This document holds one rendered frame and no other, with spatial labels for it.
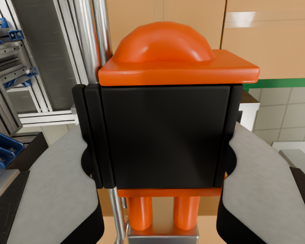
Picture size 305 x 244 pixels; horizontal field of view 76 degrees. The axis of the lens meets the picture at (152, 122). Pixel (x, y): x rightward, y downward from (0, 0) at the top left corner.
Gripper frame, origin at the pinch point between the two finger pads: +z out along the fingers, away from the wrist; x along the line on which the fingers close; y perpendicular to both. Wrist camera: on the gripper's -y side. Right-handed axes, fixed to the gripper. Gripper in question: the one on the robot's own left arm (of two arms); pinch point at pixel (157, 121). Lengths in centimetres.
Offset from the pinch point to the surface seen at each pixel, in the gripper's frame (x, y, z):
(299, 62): 52, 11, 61
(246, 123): 36, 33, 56
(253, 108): 36, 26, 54
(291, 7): 44, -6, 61
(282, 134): 97, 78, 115
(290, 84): 91, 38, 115
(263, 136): 84, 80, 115
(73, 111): -30, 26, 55
